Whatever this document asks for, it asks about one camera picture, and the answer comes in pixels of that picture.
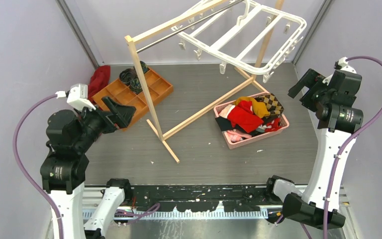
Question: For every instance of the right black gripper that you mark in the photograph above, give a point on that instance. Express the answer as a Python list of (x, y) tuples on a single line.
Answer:
[(313, 79)]

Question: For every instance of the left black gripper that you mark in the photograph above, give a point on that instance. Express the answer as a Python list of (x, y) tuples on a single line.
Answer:
[(123, 114)]

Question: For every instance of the red santa sock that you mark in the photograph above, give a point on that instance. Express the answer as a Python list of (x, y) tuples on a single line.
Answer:
[(271, 126)]

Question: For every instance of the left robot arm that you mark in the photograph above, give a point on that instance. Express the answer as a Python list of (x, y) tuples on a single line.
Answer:
[(70, 135)]

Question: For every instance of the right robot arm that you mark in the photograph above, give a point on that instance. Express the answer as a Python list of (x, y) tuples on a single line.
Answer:
[(331, 99)]

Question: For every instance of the white plastic clip hanger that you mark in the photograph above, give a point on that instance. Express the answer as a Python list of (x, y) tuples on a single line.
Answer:
[(254, 27)]

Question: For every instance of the rolled dark green sock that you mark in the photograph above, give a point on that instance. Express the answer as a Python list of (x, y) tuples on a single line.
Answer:
[(135, 86)]

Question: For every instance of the red cloth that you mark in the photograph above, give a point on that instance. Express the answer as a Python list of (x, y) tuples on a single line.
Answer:
[(98, 81)]

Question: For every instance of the wooden compartment tray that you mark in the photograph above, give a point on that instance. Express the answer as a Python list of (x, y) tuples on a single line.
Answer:
[(159, 89)]

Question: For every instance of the argyle brown sock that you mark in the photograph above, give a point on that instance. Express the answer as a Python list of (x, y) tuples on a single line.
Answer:
[(274, 107)]

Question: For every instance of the rolled teal sock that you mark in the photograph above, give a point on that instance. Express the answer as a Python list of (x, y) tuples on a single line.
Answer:
[(144, 67)]

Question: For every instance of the mustard yellow sock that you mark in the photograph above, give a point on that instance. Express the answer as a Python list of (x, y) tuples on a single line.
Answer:
[(255, 105)]

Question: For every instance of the red sock in basket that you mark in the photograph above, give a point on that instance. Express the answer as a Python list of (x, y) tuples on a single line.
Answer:
[(243, 116)]

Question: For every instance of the pink plastic basket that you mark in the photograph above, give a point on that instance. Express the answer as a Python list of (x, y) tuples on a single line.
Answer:
[(223, 109)]

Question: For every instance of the pink sock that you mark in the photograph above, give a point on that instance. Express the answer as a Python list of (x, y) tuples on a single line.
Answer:
[(237, 136)]

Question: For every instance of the black sock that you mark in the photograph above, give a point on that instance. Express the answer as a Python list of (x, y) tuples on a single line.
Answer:
[(225, 125)]

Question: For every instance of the wooden drying rack frame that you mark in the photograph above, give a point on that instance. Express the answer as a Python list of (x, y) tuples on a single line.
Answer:
[(198, 145)]

